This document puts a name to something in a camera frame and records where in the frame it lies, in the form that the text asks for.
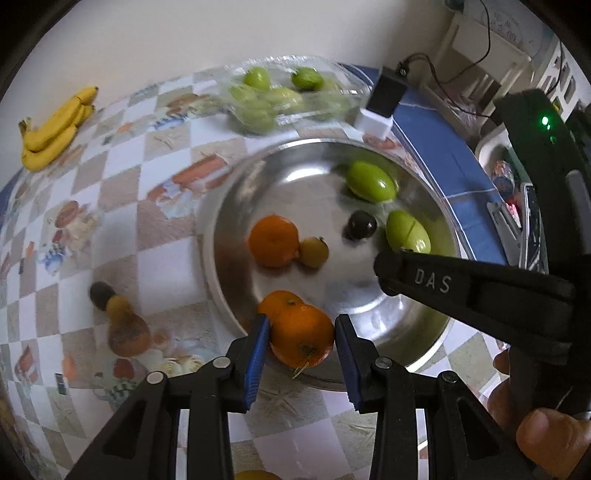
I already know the stainless steel bowl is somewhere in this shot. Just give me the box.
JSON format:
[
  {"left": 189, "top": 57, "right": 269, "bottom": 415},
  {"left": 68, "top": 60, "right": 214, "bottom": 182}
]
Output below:
[{"left": 203, "top": 138, "right": 462, "bottom": 391}]

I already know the white charging dock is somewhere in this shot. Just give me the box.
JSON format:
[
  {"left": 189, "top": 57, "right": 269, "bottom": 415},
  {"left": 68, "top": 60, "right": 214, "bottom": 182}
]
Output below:
[{"left": 355, "top": 108, "right": 393, "bottom": 139}]

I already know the white wooden chair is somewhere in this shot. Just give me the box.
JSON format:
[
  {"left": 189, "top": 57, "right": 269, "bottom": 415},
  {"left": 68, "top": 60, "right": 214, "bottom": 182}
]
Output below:
[{"left": 434, "top": 0, "right": 571, "bottom": 155}]

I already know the person's right hand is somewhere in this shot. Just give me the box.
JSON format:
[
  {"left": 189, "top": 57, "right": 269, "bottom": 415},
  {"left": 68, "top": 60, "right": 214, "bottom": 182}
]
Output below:
[{"left": 487, "top": 348, "right": 591, "bottom": 479}]

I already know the thin black cable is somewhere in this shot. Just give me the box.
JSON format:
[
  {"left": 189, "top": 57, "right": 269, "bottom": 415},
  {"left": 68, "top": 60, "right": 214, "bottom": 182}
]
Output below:
[{"left": 399, "top": 0, "right": 497, "bottom": 125}]

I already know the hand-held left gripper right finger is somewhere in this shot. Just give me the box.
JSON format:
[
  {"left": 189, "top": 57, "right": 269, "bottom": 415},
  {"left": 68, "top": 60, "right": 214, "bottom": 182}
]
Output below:
[{"left": 334, "top": 314, "right": 546, "bottom": 480}]

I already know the small dark plum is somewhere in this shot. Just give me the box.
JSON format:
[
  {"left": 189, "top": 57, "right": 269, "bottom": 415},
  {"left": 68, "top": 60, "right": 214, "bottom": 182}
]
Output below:
[
  {"left": 89, "top": 282, "right": 116, "bottom": 311},
  {"left": 344, "top": 211, "right": 378, "bottom": 241}
]

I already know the yellow banana bunch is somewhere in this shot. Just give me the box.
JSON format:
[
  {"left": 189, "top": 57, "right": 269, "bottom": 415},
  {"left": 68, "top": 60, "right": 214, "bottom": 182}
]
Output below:
[{"left": 18, "top": 86, "right": 99, "bottom": 172}]

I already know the small yellow loquat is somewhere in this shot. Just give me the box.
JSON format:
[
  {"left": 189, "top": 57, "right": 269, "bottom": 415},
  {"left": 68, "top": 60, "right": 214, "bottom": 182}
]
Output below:
[
  {"left": 299, "top": 236, "right": 330, "bottom": 268},
  {"left": 106, "top": 296, "right": 132, "bottom": 321}
]

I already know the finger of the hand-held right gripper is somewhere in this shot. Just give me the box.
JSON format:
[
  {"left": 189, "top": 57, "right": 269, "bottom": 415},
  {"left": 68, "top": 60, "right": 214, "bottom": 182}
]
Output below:
[{"left": 373, "top": 249, "right": 577, "bottom": 366}]

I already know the printed checked tablecloth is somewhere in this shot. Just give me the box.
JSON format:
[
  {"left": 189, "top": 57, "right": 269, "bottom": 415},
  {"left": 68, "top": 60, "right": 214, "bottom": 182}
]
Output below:
[{"left": 0, "top": 62, "right": 522, "bottom": 480}]

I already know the black power adapter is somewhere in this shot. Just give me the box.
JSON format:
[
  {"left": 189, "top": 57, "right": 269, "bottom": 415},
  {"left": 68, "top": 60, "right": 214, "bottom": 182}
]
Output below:
[{"left": 368, "top": 67, "right": 409, "bottom": 118}]

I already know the clear plastic clamshell container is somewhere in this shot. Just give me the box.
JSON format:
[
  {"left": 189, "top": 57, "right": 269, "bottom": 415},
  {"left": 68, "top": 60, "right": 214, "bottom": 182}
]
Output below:
[{"left": 222, "top": 54, "right": 375, "bottom": 137}]

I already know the oval green jujube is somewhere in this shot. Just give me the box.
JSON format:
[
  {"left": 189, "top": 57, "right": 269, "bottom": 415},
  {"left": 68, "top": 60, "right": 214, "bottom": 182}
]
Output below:
[
  {"left": 346, "top": 160, "right": 399, "bottom": 204},
  {"left": 385, "top": 210, "right": 432, "bottom": 254}
]

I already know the pile of green jujubes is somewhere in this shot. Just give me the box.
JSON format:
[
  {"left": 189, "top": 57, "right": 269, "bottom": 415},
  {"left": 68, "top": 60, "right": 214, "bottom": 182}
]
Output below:
[{"left": 228, "top": 66, "right": 352, "bottom": 134}]

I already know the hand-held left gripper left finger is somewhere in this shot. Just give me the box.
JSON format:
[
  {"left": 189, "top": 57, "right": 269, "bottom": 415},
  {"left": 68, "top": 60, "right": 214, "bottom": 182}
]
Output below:
[{"left": 67, "top": 314, "right": 271, "bottom": 480}]

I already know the silver metal stand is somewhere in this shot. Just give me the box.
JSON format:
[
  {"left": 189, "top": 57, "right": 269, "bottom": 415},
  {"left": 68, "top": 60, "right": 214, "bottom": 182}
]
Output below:
[{"left": 487, "top": 182, "right": 542, "bottom": 269}]

